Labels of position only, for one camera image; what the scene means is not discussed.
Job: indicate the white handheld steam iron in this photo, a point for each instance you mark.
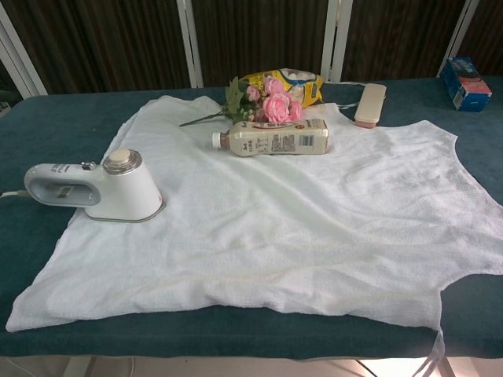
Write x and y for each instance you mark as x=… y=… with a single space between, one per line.
x=118 y=196

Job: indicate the white sleeveless garment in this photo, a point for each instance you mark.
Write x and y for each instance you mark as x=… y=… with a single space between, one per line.
x=275 y=228

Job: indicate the beige milk tea bottle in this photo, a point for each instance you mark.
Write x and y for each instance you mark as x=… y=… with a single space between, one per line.
x=275 y=139

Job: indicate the pink artificial flower bouquet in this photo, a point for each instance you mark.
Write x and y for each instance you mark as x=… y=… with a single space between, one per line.
x=277 y=106

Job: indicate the yellow snack bag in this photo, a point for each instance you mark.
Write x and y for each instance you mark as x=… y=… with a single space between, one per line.
x=308 y=88

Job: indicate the beige rectangular case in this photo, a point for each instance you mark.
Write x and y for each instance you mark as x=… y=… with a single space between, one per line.
x=371 y=104

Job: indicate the brown folding screen white frames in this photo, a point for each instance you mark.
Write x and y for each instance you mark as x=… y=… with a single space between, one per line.
x=255 y=35

